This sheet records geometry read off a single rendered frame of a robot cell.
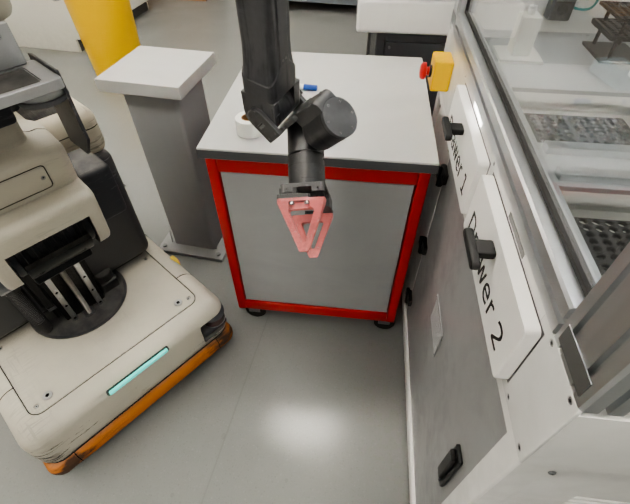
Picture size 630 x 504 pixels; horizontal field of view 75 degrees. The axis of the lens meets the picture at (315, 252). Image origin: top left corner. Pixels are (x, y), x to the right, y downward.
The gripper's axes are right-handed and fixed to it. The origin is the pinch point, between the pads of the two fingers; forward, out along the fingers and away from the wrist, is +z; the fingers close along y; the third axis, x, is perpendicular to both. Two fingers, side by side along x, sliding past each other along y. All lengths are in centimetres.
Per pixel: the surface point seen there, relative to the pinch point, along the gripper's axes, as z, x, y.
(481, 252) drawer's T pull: 2.0, -23.8, -5.3
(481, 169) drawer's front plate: -12.3, -27.7, 5.7
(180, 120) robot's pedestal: -51, 50, 61
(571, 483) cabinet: 32.2, -33.6, -2.0
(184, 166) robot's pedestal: -41, 55, 75
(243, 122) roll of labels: -35, 20, 31
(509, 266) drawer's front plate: 4.2, -26.0, -8.8
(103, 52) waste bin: -158, 159, 175
